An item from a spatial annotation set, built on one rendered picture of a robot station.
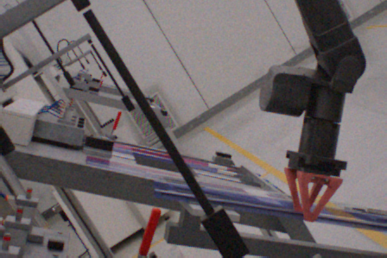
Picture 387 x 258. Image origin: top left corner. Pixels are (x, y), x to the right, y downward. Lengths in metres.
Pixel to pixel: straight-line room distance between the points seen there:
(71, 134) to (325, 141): 1.04
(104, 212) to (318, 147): 4.30
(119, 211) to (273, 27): 3.90
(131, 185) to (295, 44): 7.02
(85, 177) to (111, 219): 3.66
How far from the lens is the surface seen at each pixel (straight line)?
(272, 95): 1.08
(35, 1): 0.58
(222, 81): 8.46
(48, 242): 0.83
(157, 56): 8.36
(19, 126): 1.89
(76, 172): 1.70
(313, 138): 1.11
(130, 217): 5.36
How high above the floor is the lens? 1.29
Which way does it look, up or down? 8 degrees down
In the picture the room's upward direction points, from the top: 31 degrees counter-clockwise
